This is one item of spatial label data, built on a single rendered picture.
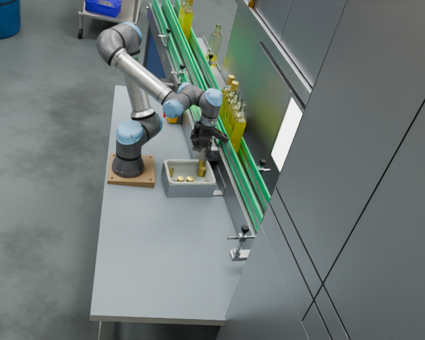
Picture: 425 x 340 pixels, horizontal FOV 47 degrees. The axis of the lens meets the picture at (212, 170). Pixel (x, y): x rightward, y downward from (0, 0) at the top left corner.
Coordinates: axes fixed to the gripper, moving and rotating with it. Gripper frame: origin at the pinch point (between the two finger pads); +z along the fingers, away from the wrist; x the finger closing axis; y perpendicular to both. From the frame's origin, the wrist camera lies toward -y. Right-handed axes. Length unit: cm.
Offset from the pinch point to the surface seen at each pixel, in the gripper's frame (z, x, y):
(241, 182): -0.2, 17.4, -13.0
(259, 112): -14.9, -16.4, -30.2
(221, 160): 5.2, -5.0, -11.7
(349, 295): -55, 116, 9
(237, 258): 6, 55, -1
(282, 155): -14.4, 16.2, -29.2
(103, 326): 30, 62, 50
